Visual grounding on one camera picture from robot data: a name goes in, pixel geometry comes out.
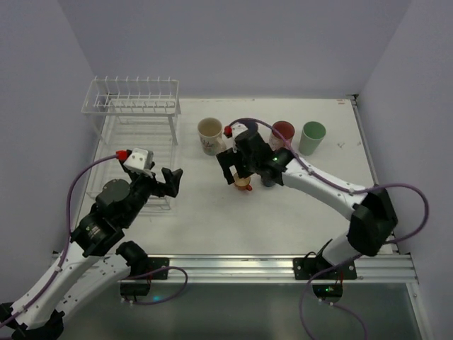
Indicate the dark blue mug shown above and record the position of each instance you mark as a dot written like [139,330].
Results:
[267,182]

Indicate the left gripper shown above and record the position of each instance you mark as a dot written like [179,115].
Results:
[158,185]

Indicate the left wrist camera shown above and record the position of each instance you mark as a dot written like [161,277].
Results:
[140,161]

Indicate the cream floral mug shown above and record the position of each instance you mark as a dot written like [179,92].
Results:
[210,133]

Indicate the pink patterned mug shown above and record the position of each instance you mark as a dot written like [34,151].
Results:
[281,133]

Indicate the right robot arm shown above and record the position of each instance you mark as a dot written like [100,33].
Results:
[371,214]

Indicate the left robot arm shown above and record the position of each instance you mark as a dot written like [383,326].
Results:
[43,310]

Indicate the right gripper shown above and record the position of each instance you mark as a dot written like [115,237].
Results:
[237,160]

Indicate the white wire dish rack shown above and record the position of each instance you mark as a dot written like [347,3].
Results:
[135,113]

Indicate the light green cup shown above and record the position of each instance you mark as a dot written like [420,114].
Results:
[312,135]

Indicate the aluminium mounting rail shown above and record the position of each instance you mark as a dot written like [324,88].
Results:
[253,269]

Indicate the orange mug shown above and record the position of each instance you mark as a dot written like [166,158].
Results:
[242,184]

